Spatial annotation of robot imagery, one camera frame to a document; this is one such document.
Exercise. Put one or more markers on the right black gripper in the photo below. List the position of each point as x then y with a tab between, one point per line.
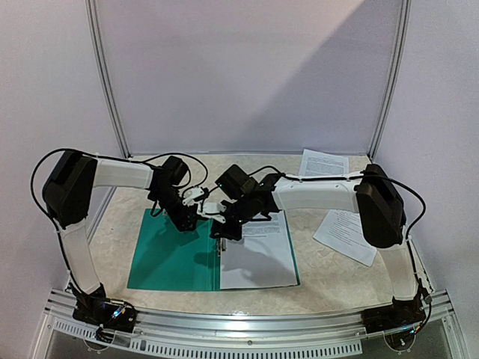
227	224

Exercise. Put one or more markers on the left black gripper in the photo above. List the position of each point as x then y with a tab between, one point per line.
183	225

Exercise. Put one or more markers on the folder spine metal clip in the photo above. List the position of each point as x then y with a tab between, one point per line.
220	246

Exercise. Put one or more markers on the green file folder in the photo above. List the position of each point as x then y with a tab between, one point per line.
168	260

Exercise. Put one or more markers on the printed paper sheet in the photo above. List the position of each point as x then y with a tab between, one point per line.
342	232
262	259
315	163

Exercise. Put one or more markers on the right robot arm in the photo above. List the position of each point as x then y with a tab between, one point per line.
369	193

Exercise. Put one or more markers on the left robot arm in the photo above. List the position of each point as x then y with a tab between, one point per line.
67	195

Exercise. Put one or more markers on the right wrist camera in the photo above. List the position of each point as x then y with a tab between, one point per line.
212	210

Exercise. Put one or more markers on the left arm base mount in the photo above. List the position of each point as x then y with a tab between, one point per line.
106	313

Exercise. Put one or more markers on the aluminium front rail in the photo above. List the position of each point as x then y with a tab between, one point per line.
167	334

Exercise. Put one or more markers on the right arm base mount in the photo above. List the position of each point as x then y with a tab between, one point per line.
398	314

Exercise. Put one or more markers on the left aluminium frame post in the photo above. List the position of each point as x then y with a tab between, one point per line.
105	78

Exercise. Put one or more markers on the aluminium frame post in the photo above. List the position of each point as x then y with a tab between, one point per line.
105	78
393	73

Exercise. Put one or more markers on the right aluminium frame post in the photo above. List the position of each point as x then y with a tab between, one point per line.
393	73

